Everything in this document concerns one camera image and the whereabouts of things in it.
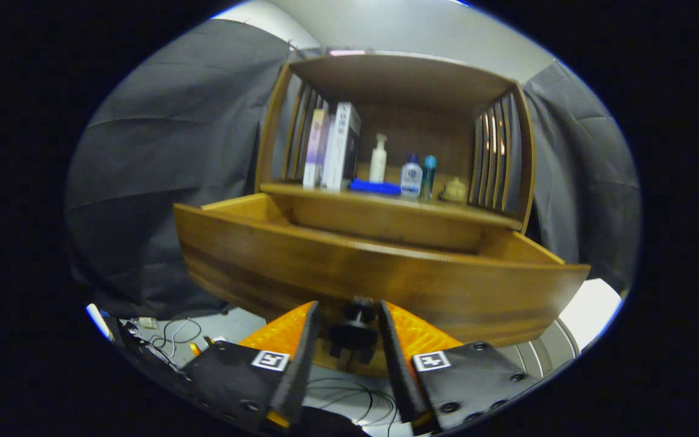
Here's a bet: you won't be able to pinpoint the white bottle with blue cap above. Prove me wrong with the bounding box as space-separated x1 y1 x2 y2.
400 154 424 198

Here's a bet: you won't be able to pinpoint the wooden cabinet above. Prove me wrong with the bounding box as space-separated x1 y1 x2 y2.
255 51 536 234

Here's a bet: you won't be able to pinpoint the white pump bottle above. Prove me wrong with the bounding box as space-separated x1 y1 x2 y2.
369 134 388 184

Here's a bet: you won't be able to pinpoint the beige lidded teacup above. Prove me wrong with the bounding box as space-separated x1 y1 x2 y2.
439 177 468 204

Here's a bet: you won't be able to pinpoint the wooden drawer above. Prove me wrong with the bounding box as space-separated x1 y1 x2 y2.
173 192 591 378

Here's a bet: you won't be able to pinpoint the grey curved object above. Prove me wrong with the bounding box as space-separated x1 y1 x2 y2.
498 317 582 378

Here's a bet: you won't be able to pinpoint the black backdrop cloth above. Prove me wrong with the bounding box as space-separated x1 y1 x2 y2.
64 18 641 319

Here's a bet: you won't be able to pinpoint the black drawer knob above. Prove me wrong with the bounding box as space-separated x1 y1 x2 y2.
327 296 379 365

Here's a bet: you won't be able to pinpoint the blue folded cloth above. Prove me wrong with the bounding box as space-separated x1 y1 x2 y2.
349 178 402 196

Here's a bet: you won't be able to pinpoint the white flat board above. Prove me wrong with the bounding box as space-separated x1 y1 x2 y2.
559 278 623 351

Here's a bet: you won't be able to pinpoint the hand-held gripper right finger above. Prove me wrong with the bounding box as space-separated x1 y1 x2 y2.
377 300 541 435

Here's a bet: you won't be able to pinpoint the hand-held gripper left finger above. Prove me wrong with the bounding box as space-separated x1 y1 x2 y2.
180 300 321 433

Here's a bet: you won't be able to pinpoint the white slim object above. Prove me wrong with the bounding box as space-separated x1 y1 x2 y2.
86 303 113 342

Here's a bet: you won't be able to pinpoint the black floor cables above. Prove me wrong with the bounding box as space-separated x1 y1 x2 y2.
307 376 399 435

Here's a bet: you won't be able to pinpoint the thick white book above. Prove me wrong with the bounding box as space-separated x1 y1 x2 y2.
323 101 362 192

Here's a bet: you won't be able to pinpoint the purple book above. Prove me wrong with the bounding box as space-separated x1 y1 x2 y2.
303 108 330 189

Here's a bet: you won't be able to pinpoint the wooden countertop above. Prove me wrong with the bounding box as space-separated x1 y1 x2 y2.
260 164 523 231

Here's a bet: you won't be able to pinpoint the teal bottle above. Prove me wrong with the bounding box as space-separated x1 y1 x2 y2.
420 155 437 201

